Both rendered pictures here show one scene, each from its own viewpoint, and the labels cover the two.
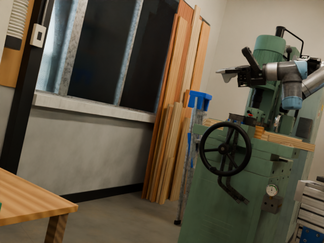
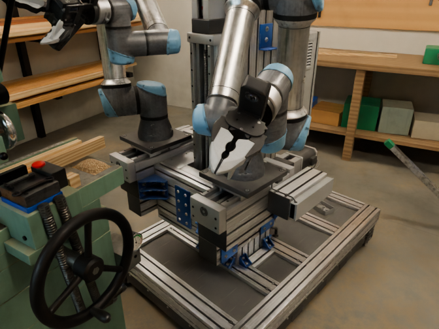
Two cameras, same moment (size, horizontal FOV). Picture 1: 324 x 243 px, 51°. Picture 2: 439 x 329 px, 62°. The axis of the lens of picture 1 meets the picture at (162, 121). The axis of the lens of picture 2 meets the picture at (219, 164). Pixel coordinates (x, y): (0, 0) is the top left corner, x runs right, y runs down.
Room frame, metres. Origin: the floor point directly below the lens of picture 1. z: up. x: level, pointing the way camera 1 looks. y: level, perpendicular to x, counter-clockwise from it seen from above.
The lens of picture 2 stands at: (1.49, 0.31, 1.41)
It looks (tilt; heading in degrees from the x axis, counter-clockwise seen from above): 26 degrees down; 269
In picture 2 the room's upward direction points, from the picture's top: straight up
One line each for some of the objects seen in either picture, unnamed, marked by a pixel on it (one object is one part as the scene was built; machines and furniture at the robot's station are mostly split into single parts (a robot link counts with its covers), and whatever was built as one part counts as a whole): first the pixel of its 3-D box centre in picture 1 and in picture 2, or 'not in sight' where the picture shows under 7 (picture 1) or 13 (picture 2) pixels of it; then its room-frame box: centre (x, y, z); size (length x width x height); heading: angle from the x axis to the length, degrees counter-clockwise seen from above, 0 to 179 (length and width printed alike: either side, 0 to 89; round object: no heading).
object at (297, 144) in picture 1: (261, 135); (21, 176); (2.04, -0.60, 0.92); 0.60 x 0.02 x 0.04; 58
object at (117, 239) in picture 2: (272, 203); (119, 252); (1.82, -0.68, 0.58); 0.12 x 0.08 x 0.08; 148
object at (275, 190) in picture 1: (272, 191); (132, 243); (1.76, -0.64, 0.65); 0.06 x 0.04 x 0.08; 58
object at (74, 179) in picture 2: (264, 137); (70, 181); (1.89, -0.58, 0.92); 0.03 x 0.03 x 0.03; 60
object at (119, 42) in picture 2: not in sight; (125, 44); (1.76, -0.85, 1.24); 0.11 x 0.08 x 0.11; 19
